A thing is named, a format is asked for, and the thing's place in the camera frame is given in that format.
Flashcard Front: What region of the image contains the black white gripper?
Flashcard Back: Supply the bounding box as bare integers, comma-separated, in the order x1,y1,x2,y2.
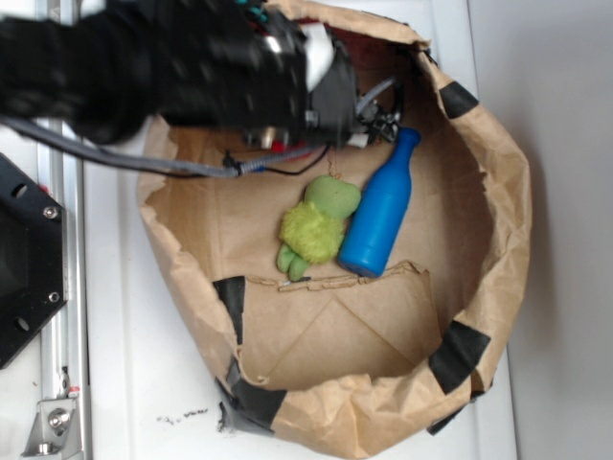
238,4,402,150

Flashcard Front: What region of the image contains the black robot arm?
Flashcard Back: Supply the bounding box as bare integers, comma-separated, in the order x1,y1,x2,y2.
1,1,404,148

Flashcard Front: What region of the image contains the green plush toy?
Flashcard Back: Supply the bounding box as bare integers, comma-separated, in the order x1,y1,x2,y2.
277,175,361,282

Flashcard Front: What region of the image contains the blue plastic bottle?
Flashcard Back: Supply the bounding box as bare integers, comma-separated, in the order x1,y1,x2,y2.
338,127,420,278

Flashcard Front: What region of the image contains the brown paper bag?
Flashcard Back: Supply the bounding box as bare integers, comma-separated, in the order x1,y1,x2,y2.
137,1,532,459

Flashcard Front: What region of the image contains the grey sleeved cable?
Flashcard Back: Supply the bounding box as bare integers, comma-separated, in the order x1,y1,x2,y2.
0,117,267,179

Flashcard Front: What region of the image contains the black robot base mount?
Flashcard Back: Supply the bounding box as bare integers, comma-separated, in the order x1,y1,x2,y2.
1,155,66,369

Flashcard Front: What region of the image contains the aluminium rail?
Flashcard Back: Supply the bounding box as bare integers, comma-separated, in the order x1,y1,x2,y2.
35,0,95,460

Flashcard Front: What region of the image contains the metal corner bracket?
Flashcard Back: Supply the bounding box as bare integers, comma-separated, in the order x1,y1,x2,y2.
19,398,83,459

